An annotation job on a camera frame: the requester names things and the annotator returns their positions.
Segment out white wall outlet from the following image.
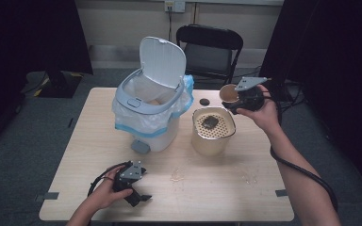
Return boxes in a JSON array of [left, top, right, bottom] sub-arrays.
[[163, 0, 187, 14]]

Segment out black floor cables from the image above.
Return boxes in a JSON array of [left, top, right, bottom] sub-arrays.
[[232, 65, 307, 130]]

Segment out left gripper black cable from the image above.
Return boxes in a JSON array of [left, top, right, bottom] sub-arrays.
[[87, 160, 134, 198]]

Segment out black power cord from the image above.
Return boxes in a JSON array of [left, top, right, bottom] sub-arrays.
[[167, 7, 174, 41]]

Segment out brown paper cup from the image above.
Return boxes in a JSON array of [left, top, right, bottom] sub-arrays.
[[218, 83, 241, 105]]

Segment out water spill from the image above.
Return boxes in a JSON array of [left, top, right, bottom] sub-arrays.
[[237, 170, 260, 186], [169, 168, 186, 184]]

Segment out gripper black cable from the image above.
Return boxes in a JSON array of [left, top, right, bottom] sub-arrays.
[[87, 160, 134, 198], [262, 89, 339, 214]]

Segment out black curtain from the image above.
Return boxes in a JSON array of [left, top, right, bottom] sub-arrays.
[[0, 0, 94, 158], [258, 0, 362, 202]]

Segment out black folding chair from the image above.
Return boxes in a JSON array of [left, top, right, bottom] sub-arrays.
[[174, 24, 245, 90]]

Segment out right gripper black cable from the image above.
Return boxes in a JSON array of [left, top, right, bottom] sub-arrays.
[[262, 89, 339, 214]]

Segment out beige strainer container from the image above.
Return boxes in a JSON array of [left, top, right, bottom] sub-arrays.
[[190, 105, 238, 157]]

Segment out clear blue-edged trash bag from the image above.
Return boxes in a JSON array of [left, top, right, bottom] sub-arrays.
[[110, 73, 195, 139]]

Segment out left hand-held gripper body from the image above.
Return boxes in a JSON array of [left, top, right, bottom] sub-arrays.
[[112, 160, 143, 194]]

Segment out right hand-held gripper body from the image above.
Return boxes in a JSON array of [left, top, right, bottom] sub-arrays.
[[230, 75, 269, 113]]

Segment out person's left hand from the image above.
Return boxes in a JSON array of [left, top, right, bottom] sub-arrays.
[[87, 165, 135, 211]]

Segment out white grey-lidded trash can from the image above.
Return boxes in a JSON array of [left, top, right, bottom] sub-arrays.
[[111, 36, 188, 155]]

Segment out dark wet tea bag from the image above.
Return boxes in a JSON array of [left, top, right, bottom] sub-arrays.
[[200, 115, 220, 130]]

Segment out person's right hand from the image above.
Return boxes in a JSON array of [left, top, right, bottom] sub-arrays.
[[236, 84, 283, 135]]

